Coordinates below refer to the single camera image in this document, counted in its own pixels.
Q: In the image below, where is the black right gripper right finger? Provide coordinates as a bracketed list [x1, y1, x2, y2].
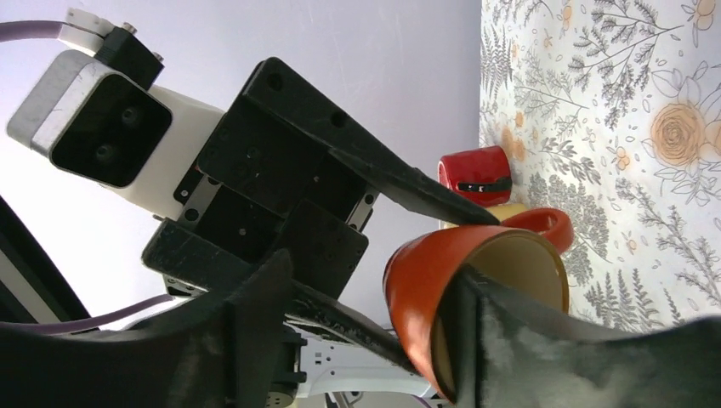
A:
[461, 267, 720, 407]

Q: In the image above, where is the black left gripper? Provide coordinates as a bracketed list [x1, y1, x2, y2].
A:
[140, 58, 500, 298]

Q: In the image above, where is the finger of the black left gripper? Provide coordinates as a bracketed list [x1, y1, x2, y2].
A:
[286, 281, 418, 375]

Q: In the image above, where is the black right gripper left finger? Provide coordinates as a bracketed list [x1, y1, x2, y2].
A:
[1, 250, 292, 407]

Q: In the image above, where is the red mug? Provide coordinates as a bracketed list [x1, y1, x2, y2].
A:
[438, 145, 513, 207]

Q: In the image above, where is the small orange mug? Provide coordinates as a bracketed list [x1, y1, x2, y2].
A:
[383, 208, 574, 407]

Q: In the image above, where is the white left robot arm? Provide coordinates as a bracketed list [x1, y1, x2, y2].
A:
[142, 58, 497, 403]

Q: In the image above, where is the floral tablecloth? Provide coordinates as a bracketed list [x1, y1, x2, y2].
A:
[480, 0, 720, 332]

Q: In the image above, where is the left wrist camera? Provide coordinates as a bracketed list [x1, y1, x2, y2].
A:
[1, 21, 222, 224]

